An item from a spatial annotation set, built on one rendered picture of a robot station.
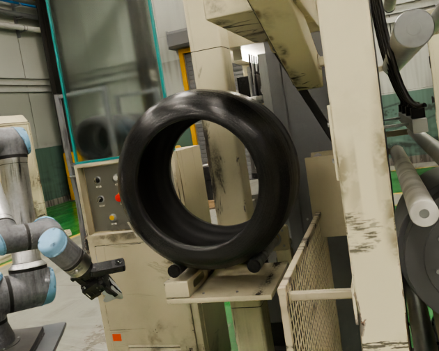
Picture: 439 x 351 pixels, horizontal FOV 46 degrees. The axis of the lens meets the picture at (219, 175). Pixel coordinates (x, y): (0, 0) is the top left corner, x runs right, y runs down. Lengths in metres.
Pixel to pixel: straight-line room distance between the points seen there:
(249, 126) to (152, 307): 1.40
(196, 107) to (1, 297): 1.09
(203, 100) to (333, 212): 0.64
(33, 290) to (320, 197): 1.18
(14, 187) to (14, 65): 10.86
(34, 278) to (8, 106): 10.49
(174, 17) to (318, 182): 10.50
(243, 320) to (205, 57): 1.06
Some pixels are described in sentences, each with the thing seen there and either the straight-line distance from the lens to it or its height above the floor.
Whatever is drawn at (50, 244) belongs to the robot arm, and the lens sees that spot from 1.71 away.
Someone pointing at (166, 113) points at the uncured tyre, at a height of 1.43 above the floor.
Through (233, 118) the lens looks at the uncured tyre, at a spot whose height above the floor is 1.38.
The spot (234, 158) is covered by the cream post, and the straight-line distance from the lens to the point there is 2.02.
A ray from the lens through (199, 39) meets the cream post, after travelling 2.06.
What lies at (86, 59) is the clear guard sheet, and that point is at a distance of 2.70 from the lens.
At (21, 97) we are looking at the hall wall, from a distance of 12.95.
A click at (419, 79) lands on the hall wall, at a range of 10.80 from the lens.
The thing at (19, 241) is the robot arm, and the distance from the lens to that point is 1.80.
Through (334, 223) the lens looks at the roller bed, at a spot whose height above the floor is 0.95.
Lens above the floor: 1.37
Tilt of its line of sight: 6 degrees down
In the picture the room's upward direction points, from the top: 9 degrees counter-clockwise
